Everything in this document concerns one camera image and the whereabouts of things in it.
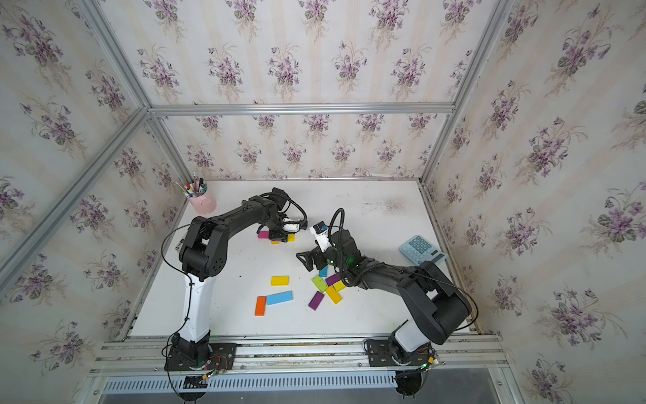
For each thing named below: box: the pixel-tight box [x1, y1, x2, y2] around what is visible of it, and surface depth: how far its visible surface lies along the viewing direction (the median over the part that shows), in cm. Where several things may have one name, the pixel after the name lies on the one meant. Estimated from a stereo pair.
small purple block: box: [325, 273, 342, 288], surface depth 90 cm
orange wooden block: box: [254, 296, 267, 317], surface depth 84 cm
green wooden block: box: [311, 275, 329, 293], surface depth 90 cm
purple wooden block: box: [307, 291, 325, 311], surface depth 85 cm
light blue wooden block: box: [266, 290, 293, 306], surface depth 87 cm
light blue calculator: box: [397, 234, 448, 264], surface depth 97 cm
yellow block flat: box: [270, 276, 291, 288], surface depth 90 cm
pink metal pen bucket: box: [188, 192, 218, 216], surface depth 104 cm
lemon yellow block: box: [333, 280, 347, 293], surface depth 88 cm
